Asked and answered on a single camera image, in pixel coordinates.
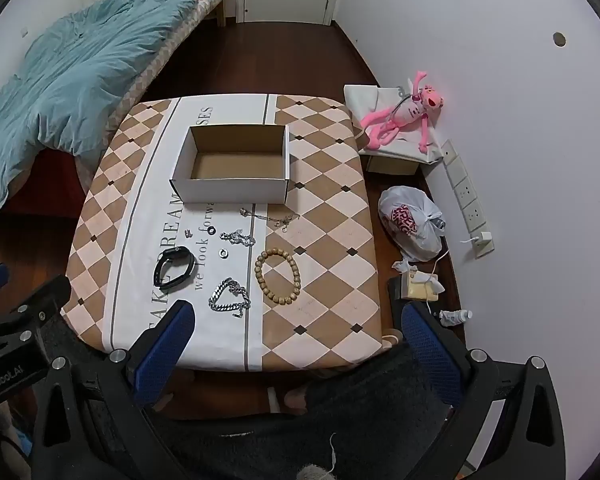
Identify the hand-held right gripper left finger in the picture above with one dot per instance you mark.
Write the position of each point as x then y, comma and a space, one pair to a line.
164, 352

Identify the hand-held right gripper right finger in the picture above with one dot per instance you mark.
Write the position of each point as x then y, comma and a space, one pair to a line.
430, 355

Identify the cardboard box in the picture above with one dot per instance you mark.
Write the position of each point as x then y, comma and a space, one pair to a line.
230, 192

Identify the small white tube bottle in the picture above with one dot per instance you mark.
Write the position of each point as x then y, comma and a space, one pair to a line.
455, 316

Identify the yellow box with tissue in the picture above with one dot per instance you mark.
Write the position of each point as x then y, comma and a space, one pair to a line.
420, 290

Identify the crumpled white tissue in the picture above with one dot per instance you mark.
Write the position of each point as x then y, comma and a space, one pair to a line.
402, 265

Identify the person's dark pants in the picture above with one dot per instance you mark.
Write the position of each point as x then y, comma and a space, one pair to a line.
355, 435

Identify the white plastic bag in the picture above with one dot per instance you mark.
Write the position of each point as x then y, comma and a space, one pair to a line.
410, 240

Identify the white charger plug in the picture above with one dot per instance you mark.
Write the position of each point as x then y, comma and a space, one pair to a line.
484, 245

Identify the person's foot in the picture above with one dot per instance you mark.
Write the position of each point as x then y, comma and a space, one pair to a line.
296, 400

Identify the white power strip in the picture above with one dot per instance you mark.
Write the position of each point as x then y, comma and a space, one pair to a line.
467, 195

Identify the grey fuzzy cloth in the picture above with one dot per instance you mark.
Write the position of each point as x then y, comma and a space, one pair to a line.
315, 472

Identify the checked printed tablecloth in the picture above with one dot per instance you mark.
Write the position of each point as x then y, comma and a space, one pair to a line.
330, 200

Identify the light blue blanket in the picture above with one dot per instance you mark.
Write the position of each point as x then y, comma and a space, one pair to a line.
80, 75

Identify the pink plush toy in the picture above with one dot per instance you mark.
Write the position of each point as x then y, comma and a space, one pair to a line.
410, 112

